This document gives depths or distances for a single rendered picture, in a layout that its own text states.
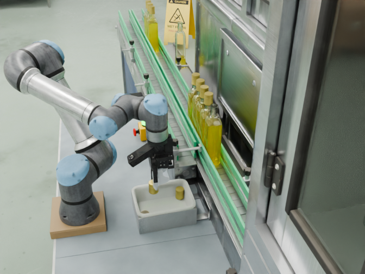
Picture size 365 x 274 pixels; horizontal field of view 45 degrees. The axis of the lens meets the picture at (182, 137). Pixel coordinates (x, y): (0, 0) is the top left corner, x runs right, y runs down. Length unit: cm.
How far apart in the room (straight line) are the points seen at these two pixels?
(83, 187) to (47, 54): 48
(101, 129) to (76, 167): 27
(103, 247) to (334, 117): 125
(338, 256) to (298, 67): 23
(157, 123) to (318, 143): 92
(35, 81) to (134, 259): 69
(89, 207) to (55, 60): 55
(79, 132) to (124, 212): 36
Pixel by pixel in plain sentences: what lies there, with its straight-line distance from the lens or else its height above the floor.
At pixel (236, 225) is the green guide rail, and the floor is 91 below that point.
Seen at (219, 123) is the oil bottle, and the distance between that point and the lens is 165.
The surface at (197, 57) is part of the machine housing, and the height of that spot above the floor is 100.
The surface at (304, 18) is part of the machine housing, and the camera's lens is 54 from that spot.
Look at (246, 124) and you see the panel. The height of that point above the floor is 106.
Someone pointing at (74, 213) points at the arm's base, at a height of 84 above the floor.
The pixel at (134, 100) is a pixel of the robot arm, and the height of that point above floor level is 125.
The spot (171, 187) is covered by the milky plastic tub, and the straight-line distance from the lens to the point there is 175.
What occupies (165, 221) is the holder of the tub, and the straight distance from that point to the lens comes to 164.
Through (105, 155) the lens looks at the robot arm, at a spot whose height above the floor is 98.
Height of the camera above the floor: 195
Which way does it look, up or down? 34 degrees down
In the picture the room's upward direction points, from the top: straight up
